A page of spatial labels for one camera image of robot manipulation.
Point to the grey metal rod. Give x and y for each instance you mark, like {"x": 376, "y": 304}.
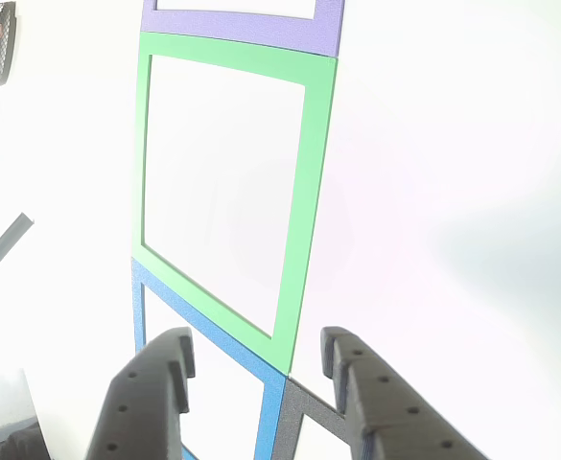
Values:
{"x": 2, "y": 254}

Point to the black square frame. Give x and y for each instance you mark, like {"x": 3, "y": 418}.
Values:
{"x": 289, "y": 412}

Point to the blue square frame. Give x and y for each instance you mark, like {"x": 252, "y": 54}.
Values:
{"x": 270, "y": 417}

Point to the green square frame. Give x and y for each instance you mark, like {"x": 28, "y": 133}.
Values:
{"x": 304, "y": 191}

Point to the purple square frame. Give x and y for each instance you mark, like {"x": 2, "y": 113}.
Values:
{"x": 241, "y": 29}

